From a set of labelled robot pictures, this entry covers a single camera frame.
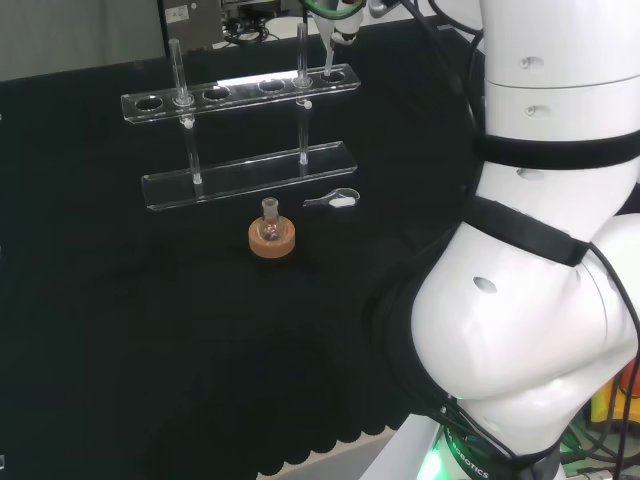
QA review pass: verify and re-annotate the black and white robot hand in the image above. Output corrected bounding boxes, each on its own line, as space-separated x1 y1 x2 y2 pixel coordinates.
301 0 370 47

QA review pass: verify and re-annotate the translucent plastic funnel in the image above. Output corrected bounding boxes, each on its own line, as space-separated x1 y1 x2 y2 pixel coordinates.
312 13 351 78

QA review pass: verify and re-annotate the glass weighing funnel with powder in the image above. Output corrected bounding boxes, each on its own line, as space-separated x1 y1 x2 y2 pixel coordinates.
302 187 361 210

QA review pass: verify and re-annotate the clear acrylic funnel stand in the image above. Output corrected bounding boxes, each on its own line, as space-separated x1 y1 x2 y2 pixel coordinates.
120 22 362 214

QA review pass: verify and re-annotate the metal equipment box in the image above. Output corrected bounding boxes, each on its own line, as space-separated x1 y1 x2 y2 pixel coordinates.
160 0 225 54

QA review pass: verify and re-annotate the small glass round-bottom flask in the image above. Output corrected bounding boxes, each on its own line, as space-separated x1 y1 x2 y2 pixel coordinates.
256 196 284 242

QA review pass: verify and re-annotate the grey panel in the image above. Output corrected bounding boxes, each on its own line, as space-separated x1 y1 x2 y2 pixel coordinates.
0 0 167 82

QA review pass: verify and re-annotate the black bench cloth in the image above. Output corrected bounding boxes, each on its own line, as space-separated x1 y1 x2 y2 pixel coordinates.
0 22 489 479

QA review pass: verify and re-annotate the pale white board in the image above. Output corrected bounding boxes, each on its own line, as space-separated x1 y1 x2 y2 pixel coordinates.
367 410 446 480

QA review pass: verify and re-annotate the yellow stop button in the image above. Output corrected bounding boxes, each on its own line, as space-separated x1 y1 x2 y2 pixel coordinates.
589 369 640 427

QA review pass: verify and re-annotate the black cable bundle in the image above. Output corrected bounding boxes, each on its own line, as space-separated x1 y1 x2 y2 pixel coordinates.
222 13 282 49

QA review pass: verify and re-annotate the cork ring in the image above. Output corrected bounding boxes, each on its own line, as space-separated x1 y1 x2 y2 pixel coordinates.
248 215 297 259

